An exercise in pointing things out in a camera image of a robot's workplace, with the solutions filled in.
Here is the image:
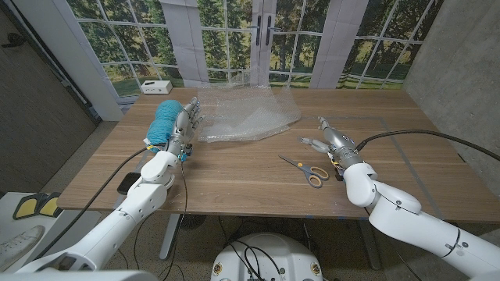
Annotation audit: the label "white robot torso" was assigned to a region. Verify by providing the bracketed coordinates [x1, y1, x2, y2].
[210, 233, 324, 281]

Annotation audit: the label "dark wood door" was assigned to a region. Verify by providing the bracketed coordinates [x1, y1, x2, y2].
[0, 7, 98, 194]

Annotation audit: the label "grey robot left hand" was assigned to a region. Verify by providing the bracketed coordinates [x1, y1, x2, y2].
[166, 96, 206, 157]

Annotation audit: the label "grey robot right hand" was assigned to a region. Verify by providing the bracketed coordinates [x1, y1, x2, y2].
[299, 116, 364, 169]

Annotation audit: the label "white power strip box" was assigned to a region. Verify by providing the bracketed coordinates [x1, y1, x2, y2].
[140, 80, 173, 95]

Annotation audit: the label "clear bubble wrap sheet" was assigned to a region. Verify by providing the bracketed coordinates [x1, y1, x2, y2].
[197, 73, 302, 144]

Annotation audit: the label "white sneaker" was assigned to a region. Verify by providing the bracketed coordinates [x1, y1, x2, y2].
[0, 225, 45, 270]

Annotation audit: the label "printed garden window backdrop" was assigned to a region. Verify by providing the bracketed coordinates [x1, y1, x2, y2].
[66, 0, 446, 98]

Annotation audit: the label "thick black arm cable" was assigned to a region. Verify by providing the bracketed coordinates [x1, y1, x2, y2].
[353, 129, 500, 162]
[33, 146, 152, 261]

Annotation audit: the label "grey table leg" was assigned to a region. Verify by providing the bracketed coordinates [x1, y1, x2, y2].
[357, 219, 383, 271]

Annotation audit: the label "black torso cable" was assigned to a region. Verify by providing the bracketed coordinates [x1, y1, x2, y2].
[227, 240, 283, 280]

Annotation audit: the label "teal yarn skein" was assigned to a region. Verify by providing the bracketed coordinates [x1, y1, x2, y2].
[145, 99, 184, 153]

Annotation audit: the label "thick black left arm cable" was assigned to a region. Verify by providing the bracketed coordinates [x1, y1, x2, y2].
[33, 146, 152, 261]

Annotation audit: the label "thin braided left arm cable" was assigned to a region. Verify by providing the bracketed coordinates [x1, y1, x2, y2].
[160, 158, 189, 281]

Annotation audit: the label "black smartphone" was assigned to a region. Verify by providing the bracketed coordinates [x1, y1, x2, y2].
[116, 172, 142, 196]

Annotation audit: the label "grey orange handled scissors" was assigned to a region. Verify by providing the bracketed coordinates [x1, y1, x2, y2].
[278, 154, 330, 189]

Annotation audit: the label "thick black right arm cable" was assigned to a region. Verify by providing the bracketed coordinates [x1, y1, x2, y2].
[353, 129, 500, 162]

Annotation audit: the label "white table leg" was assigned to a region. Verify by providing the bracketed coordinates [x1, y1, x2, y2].
[159, 213, 181, 261]

